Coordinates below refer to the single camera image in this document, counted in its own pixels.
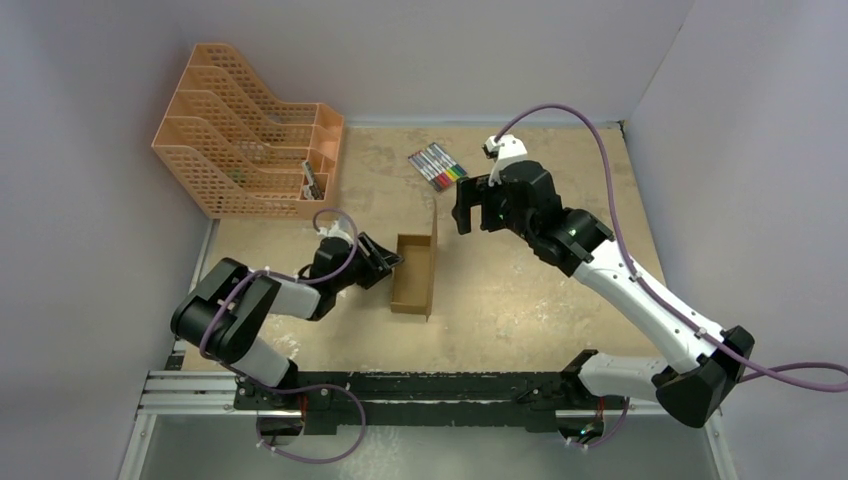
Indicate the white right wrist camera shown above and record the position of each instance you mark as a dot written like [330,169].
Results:
[504,151]

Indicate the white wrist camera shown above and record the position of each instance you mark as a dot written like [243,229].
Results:
[504,151]
[337,229]

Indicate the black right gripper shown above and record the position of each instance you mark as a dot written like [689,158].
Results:
[475,201]

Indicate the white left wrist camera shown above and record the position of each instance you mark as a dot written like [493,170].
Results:
[337,229]

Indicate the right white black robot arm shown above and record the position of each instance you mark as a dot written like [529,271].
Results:
[700,362]

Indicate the orange plastic file rack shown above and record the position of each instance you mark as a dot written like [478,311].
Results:
[240,151]

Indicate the brown cardboard box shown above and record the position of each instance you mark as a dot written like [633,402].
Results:
[413,281]

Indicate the pack of coloured markers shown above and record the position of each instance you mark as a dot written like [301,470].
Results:
[437,166]

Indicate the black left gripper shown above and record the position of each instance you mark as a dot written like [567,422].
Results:
[380,259]

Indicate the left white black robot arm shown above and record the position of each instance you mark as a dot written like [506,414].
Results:
[223,315]

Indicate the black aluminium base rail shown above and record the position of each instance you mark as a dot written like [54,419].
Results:
[537,402]

